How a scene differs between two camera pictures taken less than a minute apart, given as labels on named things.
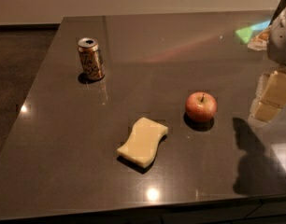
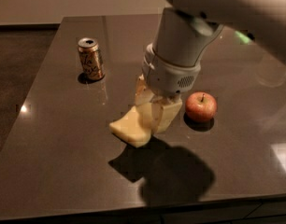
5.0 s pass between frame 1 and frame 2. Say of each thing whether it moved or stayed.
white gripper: moved
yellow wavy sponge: moved
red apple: stayed
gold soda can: stayed
